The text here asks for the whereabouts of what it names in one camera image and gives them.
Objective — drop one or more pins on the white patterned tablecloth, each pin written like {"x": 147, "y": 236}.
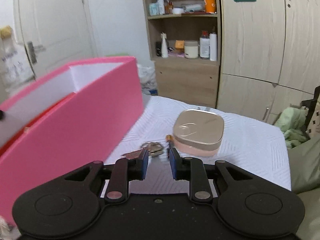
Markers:
{"x": 250, "y": 144}

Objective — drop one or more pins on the wooden open shelf unit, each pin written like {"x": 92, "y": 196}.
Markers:
{"x": 194, "y": 81}

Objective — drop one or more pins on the light wood wardrobe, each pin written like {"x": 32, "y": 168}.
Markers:
{"x": 269, "y": 56}

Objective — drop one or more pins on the patterned tote bag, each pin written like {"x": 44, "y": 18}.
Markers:
{"x": 311, "y": 126}

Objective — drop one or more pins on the red capped bottle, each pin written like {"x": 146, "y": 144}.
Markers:
{"x": 204, "y": 45}

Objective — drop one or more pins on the white spray bottle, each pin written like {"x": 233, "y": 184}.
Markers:
{"x": 164, "y": 47}

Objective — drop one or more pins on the pink cardboard box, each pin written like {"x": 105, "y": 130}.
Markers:
{"x": 72, "y": 116}

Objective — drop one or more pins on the white plastic hanging bag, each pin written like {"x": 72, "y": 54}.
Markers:
{"x": 15, "y": 65}

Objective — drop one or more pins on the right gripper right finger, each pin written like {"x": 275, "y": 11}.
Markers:
{"x": 192, "y": 170}

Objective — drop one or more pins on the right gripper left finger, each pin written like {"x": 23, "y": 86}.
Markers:
{"x": 121, "y": 173}

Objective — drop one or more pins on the tall white bottle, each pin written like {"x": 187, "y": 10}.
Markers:
{"x": 213, "y": 46}

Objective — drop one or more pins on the silver key bunch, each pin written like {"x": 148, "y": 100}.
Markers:
{"x": 154, "y": 149}

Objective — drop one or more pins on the small AA battery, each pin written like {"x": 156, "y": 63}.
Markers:
{"x": 170, "y": 141}

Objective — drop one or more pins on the olive green padded jacket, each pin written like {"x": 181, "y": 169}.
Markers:
{"x": 303, "y": 155}

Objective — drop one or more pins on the pink gold square case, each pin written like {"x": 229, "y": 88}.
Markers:
{"x": 198, "y": 132}

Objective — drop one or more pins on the orange paper cup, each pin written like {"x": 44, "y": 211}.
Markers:
{"x": 210, "y": 6}

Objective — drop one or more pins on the white room door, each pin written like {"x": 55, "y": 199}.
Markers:
{"x": 54, "y": 32}

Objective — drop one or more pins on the white lidded jar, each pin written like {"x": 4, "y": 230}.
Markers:
{"x": 191, "y": 49}

